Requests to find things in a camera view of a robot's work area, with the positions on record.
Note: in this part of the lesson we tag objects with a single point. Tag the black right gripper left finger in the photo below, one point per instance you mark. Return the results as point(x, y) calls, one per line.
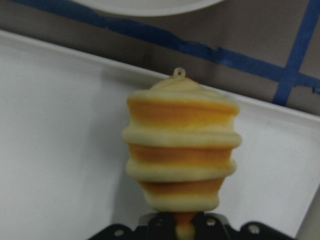
point(152, 226)

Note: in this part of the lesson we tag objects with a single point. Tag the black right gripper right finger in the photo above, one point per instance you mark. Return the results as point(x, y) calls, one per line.
point(211, 226)

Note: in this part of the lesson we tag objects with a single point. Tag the white shallow plate with lemon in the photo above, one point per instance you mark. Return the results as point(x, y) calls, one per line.
point(147, 8)

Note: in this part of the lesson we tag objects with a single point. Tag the white rectangular tray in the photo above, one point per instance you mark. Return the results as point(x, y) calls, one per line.
point(62, 157)

